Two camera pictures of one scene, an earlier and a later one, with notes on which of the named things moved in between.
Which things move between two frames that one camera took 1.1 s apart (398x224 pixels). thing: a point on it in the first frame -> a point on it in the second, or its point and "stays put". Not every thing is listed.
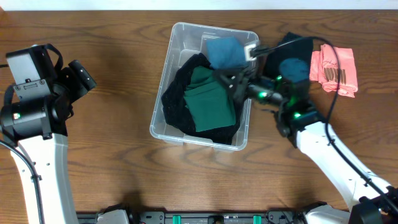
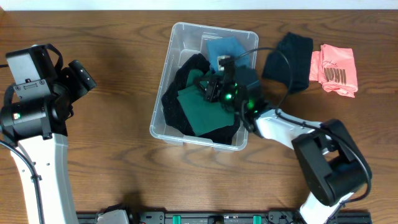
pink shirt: x=334 y=68 stays put
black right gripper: x=244 y=84 -> x=212 y=89
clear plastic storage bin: x=186 y=40 stays put
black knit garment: x=177 y=112 stays put
